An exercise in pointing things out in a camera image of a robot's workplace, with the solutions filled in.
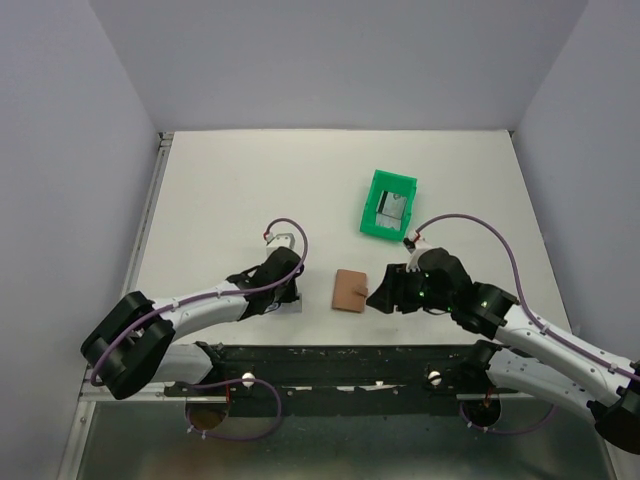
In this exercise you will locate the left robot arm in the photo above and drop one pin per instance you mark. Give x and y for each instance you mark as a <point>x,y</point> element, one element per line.
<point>136,343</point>

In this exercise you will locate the aluminium extrusion rail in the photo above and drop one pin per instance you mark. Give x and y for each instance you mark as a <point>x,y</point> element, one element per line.
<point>90,393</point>

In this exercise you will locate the green plastic bin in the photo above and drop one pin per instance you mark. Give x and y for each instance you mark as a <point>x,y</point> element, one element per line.
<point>392,182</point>

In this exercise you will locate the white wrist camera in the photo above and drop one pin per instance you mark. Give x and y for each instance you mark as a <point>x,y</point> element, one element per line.
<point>416,246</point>
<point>280,240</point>

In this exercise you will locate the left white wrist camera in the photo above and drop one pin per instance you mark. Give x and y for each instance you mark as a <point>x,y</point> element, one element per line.
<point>280,240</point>

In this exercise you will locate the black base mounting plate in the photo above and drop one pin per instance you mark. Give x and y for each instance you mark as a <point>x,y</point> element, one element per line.
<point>344,380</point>

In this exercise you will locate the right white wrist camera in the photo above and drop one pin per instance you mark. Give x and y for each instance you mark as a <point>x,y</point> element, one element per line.
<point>416,246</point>

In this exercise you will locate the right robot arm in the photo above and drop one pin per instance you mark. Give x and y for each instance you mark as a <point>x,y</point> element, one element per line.
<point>533,357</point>

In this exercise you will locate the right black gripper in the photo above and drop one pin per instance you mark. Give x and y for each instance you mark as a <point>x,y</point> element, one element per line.
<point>392,290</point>

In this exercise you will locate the tan leather card holder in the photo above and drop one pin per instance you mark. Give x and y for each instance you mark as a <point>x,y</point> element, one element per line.
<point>350,291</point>

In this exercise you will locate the silver VIP credit card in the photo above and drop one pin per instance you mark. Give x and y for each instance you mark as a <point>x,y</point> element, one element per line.
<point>293,307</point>

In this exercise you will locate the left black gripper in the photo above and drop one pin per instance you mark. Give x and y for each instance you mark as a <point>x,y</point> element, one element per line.
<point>291,294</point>

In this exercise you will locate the credit card in bin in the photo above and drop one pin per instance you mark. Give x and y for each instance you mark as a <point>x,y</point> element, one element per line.
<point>390,210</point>

